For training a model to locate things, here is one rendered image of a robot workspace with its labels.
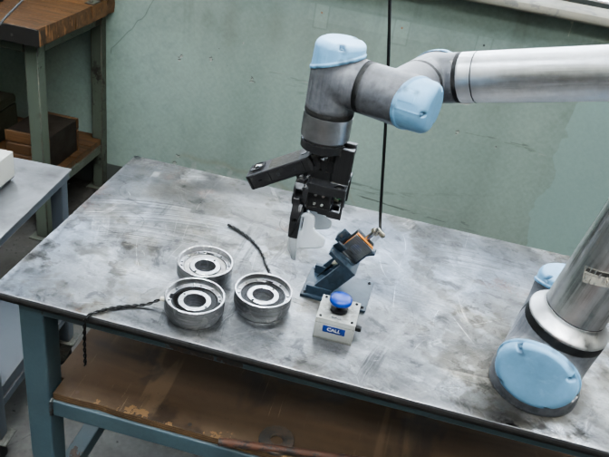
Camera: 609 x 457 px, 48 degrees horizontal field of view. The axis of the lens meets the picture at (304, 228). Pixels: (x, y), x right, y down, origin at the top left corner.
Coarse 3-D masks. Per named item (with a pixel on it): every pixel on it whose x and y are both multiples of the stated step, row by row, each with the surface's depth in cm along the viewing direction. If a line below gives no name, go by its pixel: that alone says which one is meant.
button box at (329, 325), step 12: (324, 300) 122; (324, 312) 120; (336, 312) 119; (348, 312) 120; (324, 324) 119; (336, 324) 118; (348, 324) 118; (324, 336) 120; (336, 336) 119; (348, 336) 119
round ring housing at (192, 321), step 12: (168, 288) 120; (216, 288) 123; (168, 300) 117; (180, 300) 119; (192, 300) 122; (204, 300) 121; (168, 312) 117; (180, 312) 115; (204, 312) 115; (216, 312) 117; (180, 324) 117; (192, 324) 116; (204, 324) 116
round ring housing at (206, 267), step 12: (180, 252) 130; (192, 252) 132; (204, 252) 133; (216, 252) 133; (180, 264) 128; (192, 264) 129; (204, 264) 131; (216, 264) 130; (228, 264) 130; (180, 276) 126; (192, 276) 124; (204, 276) 124; (216, 276) 125; (228, 276) 127
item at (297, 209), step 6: (300, 192) 107; (294, 198) 105; (300, 198) 106; (294, 204) 106; (300, 204) 106; (294, 210) 106; (300, 210) 106; (294, 216) 106; (300, 216) 107; (294, 222) 107; (288, 228) 108; (294, 228) 108; (288, 234) 109; (294, 234) 109
